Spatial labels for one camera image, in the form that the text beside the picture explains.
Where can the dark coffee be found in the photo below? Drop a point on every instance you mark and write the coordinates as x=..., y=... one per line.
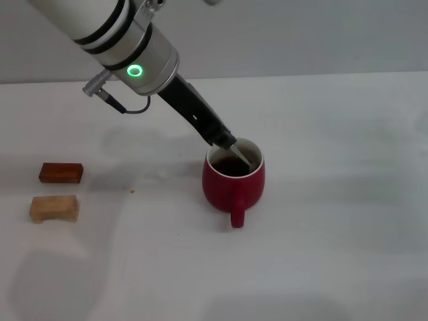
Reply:
x=227, y=167

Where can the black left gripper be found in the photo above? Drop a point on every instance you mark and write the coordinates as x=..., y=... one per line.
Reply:
x=190, y=107

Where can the dark brown wooden block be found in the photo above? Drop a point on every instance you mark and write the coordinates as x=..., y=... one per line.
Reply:
x=61, y=172

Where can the red ceramic cup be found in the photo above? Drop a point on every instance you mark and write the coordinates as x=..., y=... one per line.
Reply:
x=220, y=194

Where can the light wooden spoon rest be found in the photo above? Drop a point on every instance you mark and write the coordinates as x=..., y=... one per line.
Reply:
x=55, y=207

